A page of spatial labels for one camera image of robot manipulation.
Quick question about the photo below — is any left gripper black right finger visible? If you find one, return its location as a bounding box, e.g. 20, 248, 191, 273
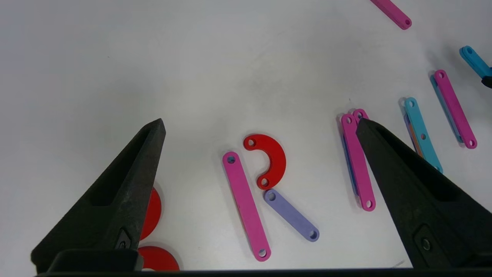
356, 118, 492, 269

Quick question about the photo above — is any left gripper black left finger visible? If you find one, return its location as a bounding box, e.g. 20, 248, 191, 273
31, 118, 166, 274

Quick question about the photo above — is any small red curved piece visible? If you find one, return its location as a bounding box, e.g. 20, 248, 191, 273
243, 134, 287, 190

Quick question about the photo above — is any short purple bar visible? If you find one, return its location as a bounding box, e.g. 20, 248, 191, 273
264, 189, 320, 242

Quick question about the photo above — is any blue bar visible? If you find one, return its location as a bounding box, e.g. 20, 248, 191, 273
404, 97, 443, 174
460, 46, 492, 79

